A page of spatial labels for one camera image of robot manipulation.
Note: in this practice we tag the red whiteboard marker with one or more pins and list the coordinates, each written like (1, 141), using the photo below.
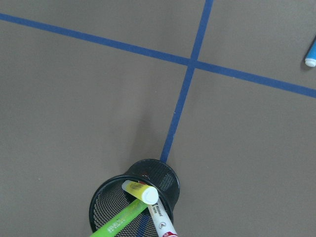
(161, 220)

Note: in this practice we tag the blue highlighter pen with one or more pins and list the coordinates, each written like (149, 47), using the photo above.
(310, 58)

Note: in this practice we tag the black mesh pen cup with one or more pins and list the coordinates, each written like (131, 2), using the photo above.
(110, 198)

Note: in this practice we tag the green highlighter pen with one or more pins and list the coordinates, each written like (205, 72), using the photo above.
(121, 220)

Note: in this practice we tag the brown table mat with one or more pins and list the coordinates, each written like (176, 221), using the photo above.
(89, 87)

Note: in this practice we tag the yellow highlighter pen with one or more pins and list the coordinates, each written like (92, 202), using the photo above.
(143, 192)

